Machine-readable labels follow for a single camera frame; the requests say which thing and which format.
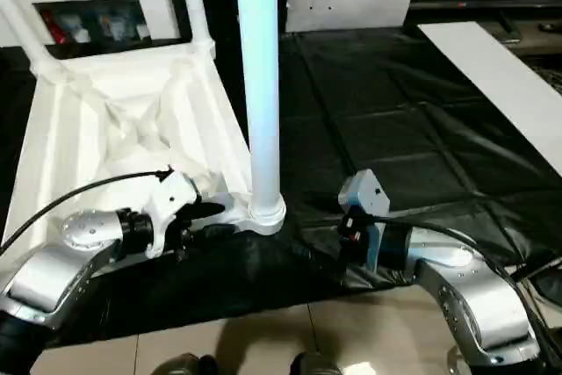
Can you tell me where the white plastic table top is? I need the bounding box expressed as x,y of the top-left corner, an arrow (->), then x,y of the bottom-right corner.
2,39 -> 287,258

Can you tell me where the dark right robot foot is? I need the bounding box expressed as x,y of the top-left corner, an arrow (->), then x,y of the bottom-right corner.
292,350 -> 348,375

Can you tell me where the dark robot foot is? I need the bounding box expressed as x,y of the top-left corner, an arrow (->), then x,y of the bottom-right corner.
155,352 -> 219,375
292,350 -> 348,375

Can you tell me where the black work mat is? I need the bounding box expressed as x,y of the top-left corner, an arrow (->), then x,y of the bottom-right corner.
0,25 -> 562,348

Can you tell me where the dark left robot foot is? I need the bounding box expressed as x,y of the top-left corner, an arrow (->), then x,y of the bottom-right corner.
155,352 -> 219,375

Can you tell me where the black tripod leg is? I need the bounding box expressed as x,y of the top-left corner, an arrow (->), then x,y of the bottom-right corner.
511,256 -> 562,282

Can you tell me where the black bar with red mark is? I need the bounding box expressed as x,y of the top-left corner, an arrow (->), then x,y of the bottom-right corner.
410,0 -> 562,11

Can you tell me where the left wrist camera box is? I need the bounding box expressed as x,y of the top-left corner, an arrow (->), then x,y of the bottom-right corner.
147,168 -> 201,260

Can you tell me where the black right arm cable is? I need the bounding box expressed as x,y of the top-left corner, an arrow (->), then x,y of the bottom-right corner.
350,212 -> 562,367

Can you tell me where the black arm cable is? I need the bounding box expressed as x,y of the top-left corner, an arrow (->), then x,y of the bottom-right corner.
350,212 -> 562,367
0,167 -> 175,257

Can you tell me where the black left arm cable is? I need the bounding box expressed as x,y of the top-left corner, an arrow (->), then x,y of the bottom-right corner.
0,167 -> 175,257

